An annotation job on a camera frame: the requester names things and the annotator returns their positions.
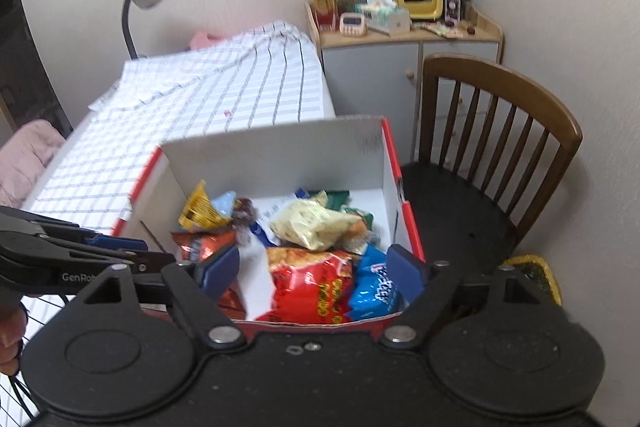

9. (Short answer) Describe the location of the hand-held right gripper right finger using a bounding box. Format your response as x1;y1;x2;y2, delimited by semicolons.
380;244;556;348

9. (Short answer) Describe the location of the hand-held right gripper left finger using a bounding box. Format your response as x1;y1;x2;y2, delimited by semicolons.
75;243;247;349

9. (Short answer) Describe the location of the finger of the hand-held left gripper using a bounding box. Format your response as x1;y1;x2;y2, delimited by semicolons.
0;205;151;255
75;249;178;274

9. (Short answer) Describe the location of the dark red snack packet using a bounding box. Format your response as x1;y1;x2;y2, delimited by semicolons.
170;228;247;322

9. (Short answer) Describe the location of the small purple snack packet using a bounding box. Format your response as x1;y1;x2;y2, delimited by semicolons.
232;198;258;248

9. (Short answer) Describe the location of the yellow triangular snack packet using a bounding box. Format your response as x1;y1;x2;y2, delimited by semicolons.
178;180;233;232

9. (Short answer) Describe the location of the light blue pastry packet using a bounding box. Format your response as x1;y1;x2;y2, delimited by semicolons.
210;191;238;220

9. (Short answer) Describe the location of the small green label packet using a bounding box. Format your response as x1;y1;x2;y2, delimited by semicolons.
340;205;375;228

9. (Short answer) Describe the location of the white and blue snack packet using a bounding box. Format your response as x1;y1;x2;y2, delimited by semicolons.
247;188;311;248

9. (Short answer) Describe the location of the red chips bag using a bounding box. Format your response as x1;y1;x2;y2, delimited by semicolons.
266;246;357;325

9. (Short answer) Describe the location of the pale yellow snack packet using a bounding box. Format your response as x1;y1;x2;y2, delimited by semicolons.
269;191;366;252

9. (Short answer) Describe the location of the dark green snack packet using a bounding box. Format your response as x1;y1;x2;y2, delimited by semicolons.
307;189;351;208

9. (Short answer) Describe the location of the red cardboard box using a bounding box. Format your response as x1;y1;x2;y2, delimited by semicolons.
112;117;427;338

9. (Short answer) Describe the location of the person's left hand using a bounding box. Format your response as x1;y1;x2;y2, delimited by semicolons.
0;307;28;375

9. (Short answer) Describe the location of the pink padded jacket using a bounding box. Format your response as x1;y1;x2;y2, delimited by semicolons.
0;119;68;210

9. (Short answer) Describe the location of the yellow and black floor item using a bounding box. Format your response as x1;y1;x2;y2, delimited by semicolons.
500;254;563;308

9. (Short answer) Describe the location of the white checked tablecloth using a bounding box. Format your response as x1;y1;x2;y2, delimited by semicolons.
0;21;337;427

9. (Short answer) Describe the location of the wooden corner cabinet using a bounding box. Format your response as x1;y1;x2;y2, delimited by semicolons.
305;2;505;162

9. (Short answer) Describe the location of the brown wooden chair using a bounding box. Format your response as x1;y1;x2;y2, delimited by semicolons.
400;53;583;278

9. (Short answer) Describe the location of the pink cloth item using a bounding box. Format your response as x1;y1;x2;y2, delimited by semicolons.
190;31;223;50

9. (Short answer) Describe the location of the white tissue box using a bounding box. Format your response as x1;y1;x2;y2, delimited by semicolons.
361;0;412;36

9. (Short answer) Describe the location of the white kitchen timer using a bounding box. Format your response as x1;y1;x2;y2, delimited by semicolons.
339;13;370;36

